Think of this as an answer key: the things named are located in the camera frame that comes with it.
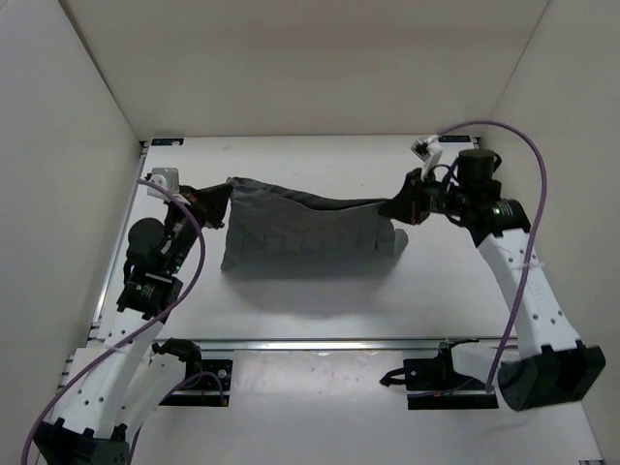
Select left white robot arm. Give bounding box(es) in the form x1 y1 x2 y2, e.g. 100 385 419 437
24 181 232 464

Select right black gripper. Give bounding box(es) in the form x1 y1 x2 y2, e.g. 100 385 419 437
378 168 468 227

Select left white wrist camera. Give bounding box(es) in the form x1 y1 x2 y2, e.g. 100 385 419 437
145 168 180 196

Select blue corner label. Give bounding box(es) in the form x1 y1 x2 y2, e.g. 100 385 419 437
438 135 472 143
150 138 184 146

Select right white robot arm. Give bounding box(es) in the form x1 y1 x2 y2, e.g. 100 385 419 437
380 144 606 412

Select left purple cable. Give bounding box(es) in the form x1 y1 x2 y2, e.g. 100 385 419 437
21 177 207 465

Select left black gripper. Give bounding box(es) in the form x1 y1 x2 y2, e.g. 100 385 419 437
171 175 236 264

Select grey pleated skirt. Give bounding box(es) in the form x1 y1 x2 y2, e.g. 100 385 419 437
220 177 409 278

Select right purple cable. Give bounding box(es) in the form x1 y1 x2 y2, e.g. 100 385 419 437
435 120 548 394

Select left blue corner label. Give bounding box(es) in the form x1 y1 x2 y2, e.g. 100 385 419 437
150 138 184 146

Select right blue corner label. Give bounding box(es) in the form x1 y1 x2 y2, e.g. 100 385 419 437
438 135 472 143

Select front aluminium table rail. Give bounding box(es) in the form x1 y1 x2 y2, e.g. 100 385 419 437
86 337 519 354

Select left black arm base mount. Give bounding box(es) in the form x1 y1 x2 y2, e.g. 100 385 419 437
151 338 233 408

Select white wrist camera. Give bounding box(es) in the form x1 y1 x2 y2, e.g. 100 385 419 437
411 135 443 180
145 168 180 196

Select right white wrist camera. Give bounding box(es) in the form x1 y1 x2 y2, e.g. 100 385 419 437
411 135 443 180

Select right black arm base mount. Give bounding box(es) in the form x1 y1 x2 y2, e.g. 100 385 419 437
379 338 499 411

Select purple cable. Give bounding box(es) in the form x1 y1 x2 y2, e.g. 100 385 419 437
435 120 548 394
21 177 207 465

